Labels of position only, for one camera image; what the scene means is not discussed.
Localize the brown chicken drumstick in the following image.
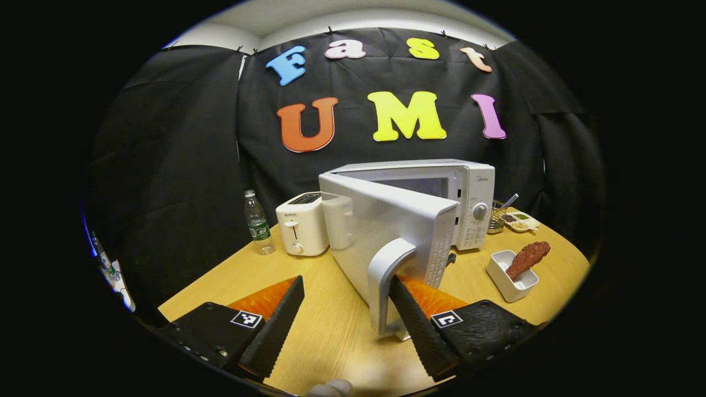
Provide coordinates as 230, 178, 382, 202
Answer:
505, 241, 552, 282

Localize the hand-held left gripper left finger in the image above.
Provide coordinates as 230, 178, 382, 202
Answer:
157, 275, 306, 380

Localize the white rectangular dish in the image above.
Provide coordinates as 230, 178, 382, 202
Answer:
486, 250, 539, 303

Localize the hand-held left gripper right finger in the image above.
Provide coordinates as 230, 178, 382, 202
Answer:
389, 275, 541, 382

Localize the white divided dish of beans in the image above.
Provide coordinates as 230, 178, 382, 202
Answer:
503, 211, 541, 233

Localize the white and green object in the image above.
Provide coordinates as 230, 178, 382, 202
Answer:
90, 232, 136, 313

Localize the clear plastic water bottle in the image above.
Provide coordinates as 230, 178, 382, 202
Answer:
244, 190, 276, 256

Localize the black backdrop cloth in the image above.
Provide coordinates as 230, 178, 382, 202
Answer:
83, 26, 605, 309

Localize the white toaster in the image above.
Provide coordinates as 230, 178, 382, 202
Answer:
275, 191, 330, 257

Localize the white microwave oven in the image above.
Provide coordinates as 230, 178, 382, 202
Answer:
318, 159, 496, 338

